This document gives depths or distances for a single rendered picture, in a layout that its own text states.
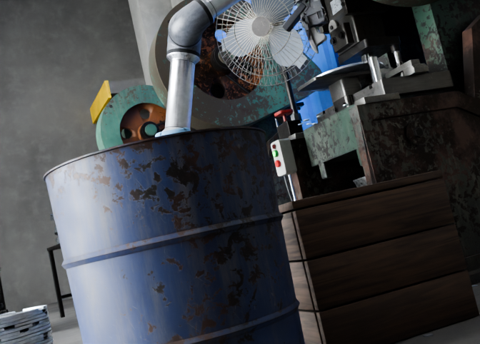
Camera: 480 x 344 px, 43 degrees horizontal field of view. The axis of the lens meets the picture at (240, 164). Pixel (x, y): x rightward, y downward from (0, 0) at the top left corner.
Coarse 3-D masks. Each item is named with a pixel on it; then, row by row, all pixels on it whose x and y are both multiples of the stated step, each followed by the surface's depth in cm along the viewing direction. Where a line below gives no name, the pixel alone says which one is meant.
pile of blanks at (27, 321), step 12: (36, 312) 162; (48, 312) 169; (0, 324) 154; (12, 324) 155; (24, 324) 158; (36, 324) 161; (48, 324) 173; (0, 336) 153; (12, 336) 154; (24, 336) 157; (36, 336) 159; (48, 336) 165
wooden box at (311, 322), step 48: (336, 192) 135; (384, 192) 138; (432, 192) 142; (288, 240) 136; (336, 240) 132; (384, 240) 169; (432, 240) 140; (336, 288) 130; (384, 288) 134; (432, 288) 138; (336, 336) 128; (384, 336) 132
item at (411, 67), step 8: (400, 56) 213; (400, 64) 212; (408, 64) 207; (416, 64) 205; (424, 64) 206; (392, 72) 215; (400, 72) 213; (408, 72) 206; (416, 72) 204; (424, 72) 207
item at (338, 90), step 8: (352, 72) 217; (360, 72) 217; (368, 72) 219; (312, 80) 211; (320, 80) 212; (328, 80) 214; (336, 80) 218; (344, 80) 217; (352, 80) 218; (360, 80) 227; (304, 88) 220; (312, 88) 223; (320, 88) 226; (336, 88) 220; (344, 88) 216; (352, 88) 217; (360, 88) 218; (336, 96) 221; (344, 96) 216; (336, 104) 222; (352, 104) 216; (336, 112) 222
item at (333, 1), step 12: (324, 0) 235; (336, 0) 227; (336, 12) 229; (336, 24) 228; (348, 24) 222; (360, 24) 221; (372, 24) 223; (336, 36) 226; (348, 36) 221; (360, 36) 220; (372, 36) 222; (384, 36) 224; (336, 48) 227; (348, 48) 226
